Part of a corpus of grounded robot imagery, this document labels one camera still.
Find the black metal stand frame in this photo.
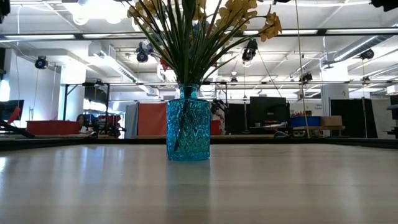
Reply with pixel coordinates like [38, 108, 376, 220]
[63, 82, 110, 121]

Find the blue plastic bin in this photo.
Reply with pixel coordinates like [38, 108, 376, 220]
[290, 116, 322, 128]

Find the black partition panel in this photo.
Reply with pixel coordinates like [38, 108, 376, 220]
[330, 98, 377, 139]

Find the grey partition panel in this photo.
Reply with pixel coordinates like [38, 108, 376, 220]
[125, 102, 139, 139]

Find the thin grey hanging cable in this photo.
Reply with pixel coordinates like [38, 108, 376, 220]
[294, 0, 310, 138]

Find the blue textured glass vase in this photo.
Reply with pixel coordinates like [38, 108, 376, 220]
[166, 83, 211, 162]

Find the white pillar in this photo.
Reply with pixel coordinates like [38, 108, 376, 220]
[320, 83, 349, 116]

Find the black overhead light beam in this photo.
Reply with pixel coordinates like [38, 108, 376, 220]
[0, 29, 398, 40]

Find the long red plastic bin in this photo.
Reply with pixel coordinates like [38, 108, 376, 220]
[26, 120, 80, 136]

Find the black aluminium table frame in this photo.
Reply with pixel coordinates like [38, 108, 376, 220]
[0, 138, 398, 152]

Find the brown cardboard box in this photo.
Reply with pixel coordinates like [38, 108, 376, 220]
[320, 115, 343, 127]

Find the orange partition panel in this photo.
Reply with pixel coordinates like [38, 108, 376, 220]
[138, 102, 168, 136]

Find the small black computer monitor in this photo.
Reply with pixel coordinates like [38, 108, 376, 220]
[0, 99, 25, 121]

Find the small red plastic bin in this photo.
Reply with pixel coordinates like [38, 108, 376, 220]
[210, 119, 221, 136]

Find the large black computer monitor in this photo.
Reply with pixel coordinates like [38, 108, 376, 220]
[249, 96, 287, 124]

